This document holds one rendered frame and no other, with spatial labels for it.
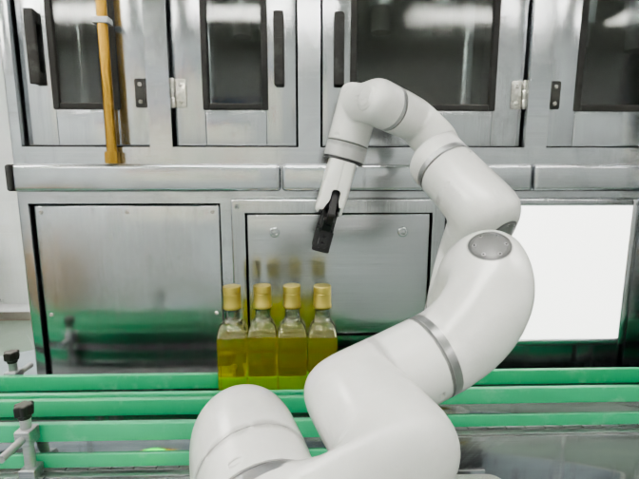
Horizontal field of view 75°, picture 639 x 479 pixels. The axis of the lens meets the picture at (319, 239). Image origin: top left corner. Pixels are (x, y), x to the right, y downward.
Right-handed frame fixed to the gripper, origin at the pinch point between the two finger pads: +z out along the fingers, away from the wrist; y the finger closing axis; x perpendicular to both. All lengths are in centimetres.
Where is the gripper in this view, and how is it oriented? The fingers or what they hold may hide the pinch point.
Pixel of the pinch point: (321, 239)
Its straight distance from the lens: 79.1
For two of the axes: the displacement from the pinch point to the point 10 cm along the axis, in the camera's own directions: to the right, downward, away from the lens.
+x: 9.7, 2.5, 0.5
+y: 0.1, 1.5, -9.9
